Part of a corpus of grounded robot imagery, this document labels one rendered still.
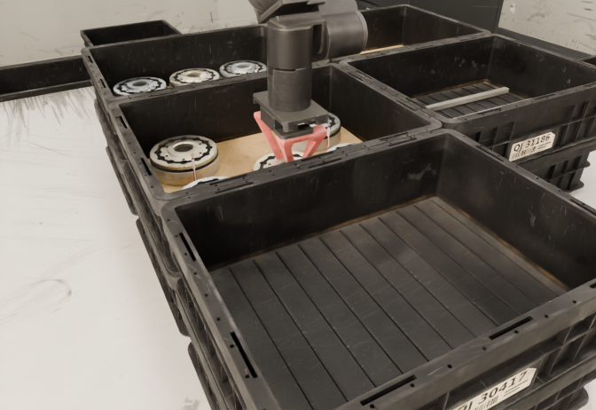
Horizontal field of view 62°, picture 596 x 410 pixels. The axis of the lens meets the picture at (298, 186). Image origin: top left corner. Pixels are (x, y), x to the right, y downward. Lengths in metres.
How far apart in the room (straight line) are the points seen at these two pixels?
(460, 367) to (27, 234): 0.76
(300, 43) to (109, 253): 0.47
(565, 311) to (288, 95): 0.38
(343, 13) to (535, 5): 3.85
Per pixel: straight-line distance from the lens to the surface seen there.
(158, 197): 0.55
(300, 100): 0.63
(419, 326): 0.54
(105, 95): 0.83
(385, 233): 0.65
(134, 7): 3.98
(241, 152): 0.82
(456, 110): 1.02
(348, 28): 0.64
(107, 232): 0.91
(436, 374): 0.38
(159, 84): 1.05
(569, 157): 0.98
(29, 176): 1.14
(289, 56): 0.61
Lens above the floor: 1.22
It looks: 33 degrees down
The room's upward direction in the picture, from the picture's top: straight up
